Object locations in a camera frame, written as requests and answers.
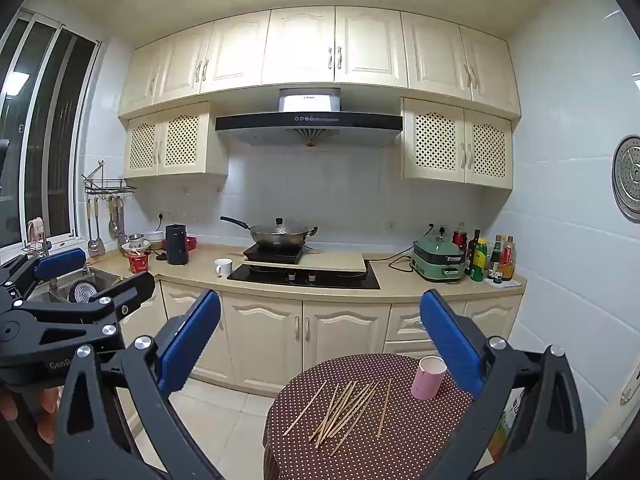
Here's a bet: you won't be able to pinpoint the black glass cooktop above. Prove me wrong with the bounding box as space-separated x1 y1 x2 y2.
227 259 381 291

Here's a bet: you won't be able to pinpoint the metal ladle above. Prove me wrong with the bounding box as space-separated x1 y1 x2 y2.
87 198 105 258

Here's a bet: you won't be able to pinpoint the green electric cooker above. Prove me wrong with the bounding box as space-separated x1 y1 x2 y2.
410 237 467 283

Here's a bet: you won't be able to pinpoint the green bottle yellow cap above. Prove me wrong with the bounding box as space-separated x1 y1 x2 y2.
471 238 488 282

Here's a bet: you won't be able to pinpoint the metal sink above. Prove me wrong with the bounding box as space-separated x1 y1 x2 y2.
27 266 123 306

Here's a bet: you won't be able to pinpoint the window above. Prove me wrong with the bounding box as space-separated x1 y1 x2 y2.
0 10 103 251

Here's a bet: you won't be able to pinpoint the black range hood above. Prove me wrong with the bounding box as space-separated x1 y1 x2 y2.
215 88 404 149

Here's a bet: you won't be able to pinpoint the cream base cabinets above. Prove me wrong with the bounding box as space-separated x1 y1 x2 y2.
115 245 528 396

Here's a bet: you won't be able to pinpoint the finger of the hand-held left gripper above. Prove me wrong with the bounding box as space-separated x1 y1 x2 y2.
0 271 157 347
0 247 88 306

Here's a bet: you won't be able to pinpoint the dark glass bottle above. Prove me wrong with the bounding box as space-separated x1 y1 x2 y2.
465 230 482 276

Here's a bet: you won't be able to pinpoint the metal spoon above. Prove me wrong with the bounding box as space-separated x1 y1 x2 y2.
116 196 129 246

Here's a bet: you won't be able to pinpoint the set of wooden chopsticks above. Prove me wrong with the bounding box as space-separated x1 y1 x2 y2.
282 379 393 457

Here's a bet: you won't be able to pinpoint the cream lattice-door cabinet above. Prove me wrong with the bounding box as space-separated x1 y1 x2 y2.
123 101 230 179
401 97 514 190

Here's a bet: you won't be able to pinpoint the black induction cooker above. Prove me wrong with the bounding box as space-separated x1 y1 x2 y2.
243 243 307 264

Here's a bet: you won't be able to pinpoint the person's left hand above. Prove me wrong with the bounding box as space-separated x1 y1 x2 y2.
0 388 62 444

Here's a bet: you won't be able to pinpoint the cream upper wall cabinets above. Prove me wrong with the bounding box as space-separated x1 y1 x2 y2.
118 6 522 120

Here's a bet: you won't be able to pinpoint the round metal steamer plate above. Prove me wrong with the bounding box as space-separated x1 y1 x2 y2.
612 135 640 222

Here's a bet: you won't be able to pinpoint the brown polka-dot tablecloth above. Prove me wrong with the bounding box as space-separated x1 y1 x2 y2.
263 353 481 480

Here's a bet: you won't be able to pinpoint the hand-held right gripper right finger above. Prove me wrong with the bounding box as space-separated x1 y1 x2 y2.
419 289 588 480

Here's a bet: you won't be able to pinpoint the beige board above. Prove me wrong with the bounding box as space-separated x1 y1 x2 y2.
243 250 366 273

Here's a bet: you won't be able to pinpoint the red label sauce bottle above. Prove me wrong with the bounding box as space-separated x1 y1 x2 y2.
501 236 516 282

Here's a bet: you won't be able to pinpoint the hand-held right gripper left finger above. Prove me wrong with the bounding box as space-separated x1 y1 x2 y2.
52 290 223 480

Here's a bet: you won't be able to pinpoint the dark electric kettle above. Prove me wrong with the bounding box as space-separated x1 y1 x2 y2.
165 223 189 266

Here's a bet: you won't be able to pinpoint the metal door handle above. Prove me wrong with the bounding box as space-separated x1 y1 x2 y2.
620 360 640 407

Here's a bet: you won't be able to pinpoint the metal utensil rack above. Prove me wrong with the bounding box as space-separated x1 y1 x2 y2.
82 160 138 196

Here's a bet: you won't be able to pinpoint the white green rice bag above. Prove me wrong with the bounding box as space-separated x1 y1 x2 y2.
492 390 523 461

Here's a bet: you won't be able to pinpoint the black power cable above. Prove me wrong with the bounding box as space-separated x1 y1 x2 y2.
371 224 435 272

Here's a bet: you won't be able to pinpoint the metal wok with lid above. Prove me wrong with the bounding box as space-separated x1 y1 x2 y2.
220 216 319 250

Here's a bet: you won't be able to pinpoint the pink cup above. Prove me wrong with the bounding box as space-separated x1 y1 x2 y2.
411 356 447 401

